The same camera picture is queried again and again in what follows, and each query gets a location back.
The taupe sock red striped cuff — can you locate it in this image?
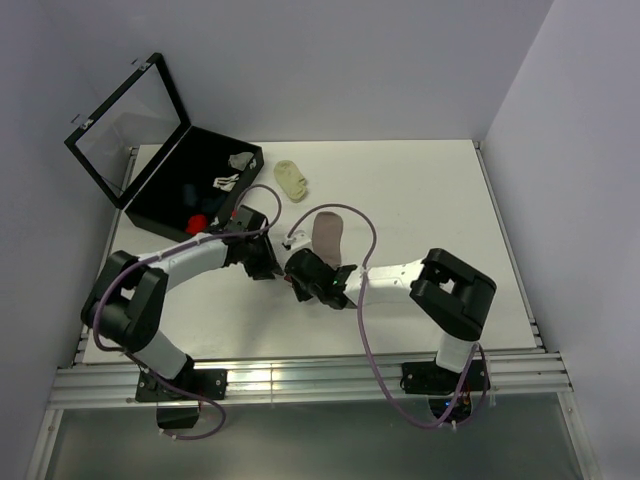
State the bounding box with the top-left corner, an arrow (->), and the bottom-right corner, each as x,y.
311,211 -> 344,268

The beige red reindeer sock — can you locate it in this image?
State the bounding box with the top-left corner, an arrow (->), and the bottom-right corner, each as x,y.
185,214 -> 209,236

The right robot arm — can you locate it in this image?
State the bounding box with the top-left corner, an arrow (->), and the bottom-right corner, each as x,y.
284,248 -> 497,390

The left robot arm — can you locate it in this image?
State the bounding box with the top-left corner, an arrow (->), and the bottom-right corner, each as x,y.
81,206 -> 282,399

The dark blue sock in box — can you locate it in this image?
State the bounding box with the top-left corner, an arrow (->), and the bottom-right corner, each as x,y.
200,195 -> 227,216

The white patterned sock in box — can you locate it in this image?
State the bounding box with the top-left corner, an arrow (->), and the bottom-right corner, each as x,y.
213,173 -> 240,192

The black display box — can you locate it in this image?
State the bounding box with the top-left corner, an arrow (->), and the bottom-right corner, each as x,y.
64,53 -> 264,242

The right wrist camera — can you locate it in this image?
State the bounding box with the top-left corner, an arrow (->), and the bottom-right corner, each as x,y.
281,230 -> 312,255

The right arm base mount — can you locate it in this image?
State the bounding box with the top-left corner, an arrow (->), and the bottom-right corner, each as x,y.
400,360 -> 491,425

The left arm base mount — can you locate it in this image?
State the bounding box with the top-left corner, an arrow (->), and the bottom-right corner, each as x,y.
134,369 -> 228,441

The aluminium front rail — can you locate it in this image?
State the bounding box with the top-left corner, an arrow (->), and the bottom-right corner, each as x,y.
47,351 -> 573,410

